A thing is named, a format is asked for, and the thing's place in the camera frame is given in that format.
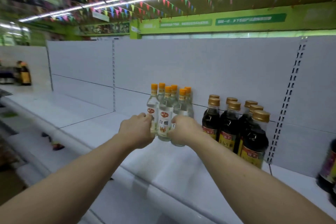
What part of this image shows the person's right hand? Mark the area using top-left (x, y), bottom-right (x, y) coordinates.
top-left (168, 115), bottom-right (207, 148)

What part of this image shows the person's left hand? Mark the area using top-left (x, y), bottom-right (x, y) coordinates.
top-left (118, 113), bottom-right (155, 150)

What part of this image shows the clear vinegar bottle orange cap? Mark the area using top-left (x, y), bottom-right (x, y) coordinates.
top-left (171, 89), bottom-right (194, 147)
top-left (146, 84), bottom-right (160, 138)

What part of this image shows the person's right forearm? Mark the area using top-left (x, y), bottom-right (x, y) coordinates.
top-left (188, 133), bottom-right (336, 224)

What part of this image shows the person's left forearm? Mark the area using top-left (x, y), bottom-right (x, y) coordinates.
top-left (0, 133), bottom-right (126, 224)

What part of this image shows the cluster of clear vinegar bottles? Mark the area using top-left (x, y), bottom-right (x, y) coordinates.
top-left (157, 83), bottom-right (195, 142)

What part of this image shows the group of dark sauce bottles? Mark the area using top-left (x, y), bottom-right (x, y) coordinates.
top-left (202, 94), bottom-right (270, 170)

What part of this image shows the perforated shelf upright strip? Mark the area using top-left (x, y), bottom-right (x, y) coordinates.
top-left (266, 37), bottom-right (308, 164)
top-left (112, 40), bottom-right (116, 113)

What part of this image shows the white metal shelving unit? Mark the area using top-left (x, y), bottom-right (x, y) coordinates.
top-left (0, 36), bottom-right (336, 224)

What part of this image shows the dark bottle with yellow label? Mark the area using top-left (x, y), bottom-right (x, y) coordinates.
top-left (16, 61), bottom-right (32, 86)

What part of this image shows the row of dark jars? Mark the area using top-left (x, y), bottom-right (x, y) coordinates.
top-left (0, 66), bottom-right (16, 85)

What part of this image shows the large dark sauce bottle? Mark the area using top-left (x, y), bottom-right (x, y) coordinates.
top-left (316, 139), bottom-right (336, 201)

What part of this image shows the green wall sign banner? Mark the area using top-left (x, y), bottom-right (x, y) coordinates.
top-left (130, 2), bottom-right (336, 40)

